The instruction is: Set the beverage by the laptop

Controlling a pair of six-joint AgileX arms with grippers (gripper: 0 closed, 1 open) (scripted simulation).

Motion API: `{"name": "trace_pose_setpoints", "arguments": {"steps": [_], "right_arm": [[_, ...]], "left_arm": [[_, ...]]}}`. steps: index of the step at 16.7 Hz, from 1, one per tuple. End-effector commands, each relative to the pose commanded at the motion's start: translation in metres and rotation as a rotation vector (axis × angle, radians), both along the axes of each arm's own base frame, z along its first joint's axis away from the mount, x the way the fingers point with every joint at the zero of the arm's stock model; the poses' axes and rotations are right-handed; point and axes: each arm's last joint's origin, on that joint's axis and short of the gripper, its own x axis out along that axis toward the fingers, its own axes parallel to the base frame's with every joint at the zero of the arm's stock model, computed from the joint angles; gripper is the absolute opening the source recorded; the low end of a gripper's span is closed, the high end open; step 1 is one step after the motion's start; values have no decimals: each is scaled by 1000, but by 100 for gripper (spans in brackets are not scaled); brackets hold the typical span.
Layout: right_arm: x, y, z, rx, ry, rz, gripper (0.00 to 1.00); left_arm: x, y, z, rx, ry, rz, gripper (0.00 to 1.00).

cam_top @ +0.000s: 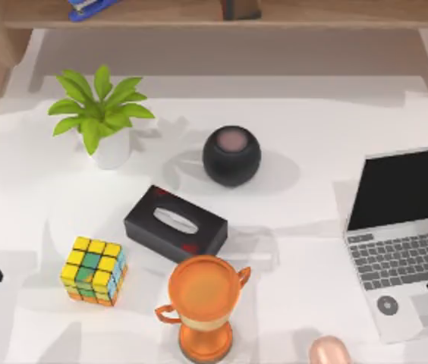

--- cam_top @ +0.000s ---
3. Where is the orange trophy cup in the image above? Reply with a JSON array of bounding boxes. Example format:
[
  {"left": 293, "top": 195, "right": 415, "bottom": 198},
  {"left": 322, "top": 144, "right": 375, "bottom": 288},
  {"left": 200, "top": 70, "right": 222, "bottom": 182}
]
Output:
[{"left": 154, "top": 255, "right": 252, "bottom": 363}]

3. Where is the green plant in white pot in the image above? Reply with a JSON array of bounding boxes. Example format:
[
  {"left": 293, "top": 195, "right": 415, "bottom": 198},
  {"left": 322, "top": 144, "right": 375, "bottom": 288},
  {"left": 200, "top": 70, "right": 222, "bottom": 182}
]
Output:
[{"left": 47, "top": 64, "right": 156, "bottom": 171}]

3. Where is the blue stapler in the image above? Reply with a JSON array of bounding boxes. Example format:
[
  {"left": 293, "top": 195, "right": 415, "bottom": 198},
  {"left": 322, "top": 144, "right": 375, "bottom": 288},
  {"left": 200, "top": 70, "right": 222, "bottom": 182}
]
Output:
[{"left": 68, "top": 0, "right": 114, "bottom": 21}]

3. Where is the colourful puzzle cube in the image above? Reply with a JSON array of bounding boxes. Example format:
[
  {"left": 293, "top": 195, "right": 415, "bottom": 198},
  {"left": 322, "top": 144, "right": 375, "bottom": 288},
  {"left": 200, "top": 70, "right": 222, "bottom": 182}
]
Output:
[{"left": 60, "top": 236, "right": 128, "bottom": 308}]

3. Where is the silver laptop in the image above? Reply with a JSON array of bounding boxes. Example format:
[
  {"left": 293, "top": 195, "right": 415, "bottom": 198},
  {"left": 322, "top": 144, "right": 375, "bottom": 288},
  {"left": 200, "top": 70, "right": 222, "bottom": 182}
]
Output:
[{"left": 343, "top": 143, "right": 428, "bottom": 345}]

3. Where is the pink computer mouse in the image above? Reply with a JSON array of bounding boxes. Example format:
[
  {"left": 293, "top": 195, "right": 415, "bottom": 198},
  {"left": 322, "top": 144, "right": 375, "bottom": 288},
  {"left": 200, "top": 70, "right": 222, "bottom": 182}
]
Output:
[{"left": 308, "top": 334, "right": 353, "bottom": 364}]

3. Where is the wooden shelf unit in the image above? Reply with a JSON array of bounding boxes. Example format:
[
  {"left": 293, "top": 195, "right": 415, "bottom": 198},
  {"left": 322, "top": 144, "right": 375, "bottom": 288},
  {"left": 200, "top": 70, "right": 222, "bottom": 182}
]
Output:
[{"left": 0, "top": 0, "right": 428, "bottom": 117}]

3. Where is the dark brown box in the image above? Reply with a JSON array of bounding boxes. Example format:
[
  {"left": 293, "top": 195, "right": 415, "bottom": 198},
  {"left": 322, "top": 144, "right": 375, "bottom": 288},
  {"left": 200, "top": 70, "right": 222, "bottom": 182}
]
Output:
[{"left": 219, "top": 0, "right": 263, "bottom": 21}]

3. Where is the black round speaker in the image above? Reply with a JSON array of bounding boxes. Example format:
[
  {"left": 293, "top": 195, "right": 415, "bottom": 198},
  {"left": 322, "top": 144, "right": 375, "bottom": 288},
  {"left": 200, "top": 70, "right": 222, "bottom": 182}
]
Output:
[{"left": 202, "top": 126, "right": 263, "bottom": 189}]

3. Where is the black tissue box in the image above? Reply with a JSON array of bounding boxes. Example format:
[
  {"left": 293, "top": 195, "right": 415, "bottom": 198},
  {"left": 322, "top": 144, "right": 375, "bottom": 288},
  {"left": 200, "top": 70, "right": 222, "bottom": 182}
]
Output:
[{"left": 123, "top": 184, "right": 229, "bottom": 264}]

